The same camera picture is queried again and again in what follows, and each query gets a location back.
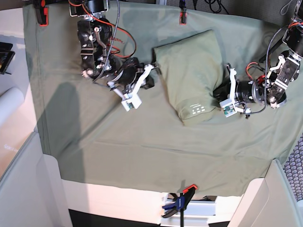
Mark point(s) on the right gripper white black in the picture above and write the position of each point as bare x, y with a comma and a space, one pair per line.
131, 78

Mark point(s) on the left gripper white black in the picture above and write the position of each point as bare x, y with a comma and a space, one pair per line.
239, 92

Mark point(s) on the light green T-shirt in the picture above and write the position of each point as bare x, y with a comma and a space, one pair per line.
191, 69

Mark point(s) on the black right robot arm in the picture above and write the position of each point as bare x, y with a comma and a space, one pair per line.
101, 62

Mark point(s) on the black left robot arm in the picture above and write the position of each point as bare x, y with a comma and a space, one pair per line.
279, 66

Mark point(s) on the orange black clamp far middle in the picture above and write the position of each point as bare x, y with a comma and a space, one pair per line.
183, 12

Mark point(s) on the orange black clamp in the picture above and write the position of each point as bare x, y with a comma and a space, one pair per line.
183, 12
41, 12

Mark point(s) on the green table cloth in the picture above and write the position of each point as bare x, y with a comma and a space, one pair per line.
95, 140

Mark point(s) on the black mesh chair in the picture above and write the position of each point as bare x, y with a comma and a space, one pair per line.
294, 170

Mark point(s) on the blue orange bar clamp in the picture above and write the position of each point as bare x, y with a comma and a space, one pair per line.
180, 203

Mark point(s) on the orange black clamp far left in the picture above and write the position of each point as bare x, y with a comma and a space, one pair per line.
41, 12

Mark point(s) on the white paper roll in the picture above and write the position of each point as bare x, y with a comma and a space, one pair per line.
10, 101

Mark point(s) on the black tablet device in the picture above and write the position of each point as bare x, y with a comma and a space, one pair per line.
6, 56

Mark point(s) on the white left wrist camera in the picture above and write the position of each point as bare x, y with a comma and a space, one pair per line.
228, 108

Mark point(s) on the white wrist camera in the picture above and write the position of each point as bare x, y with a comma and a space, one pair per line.
228, 108
130, 101

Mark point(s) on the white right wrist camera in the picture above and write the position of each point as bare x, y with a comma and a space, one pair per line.
130, 101

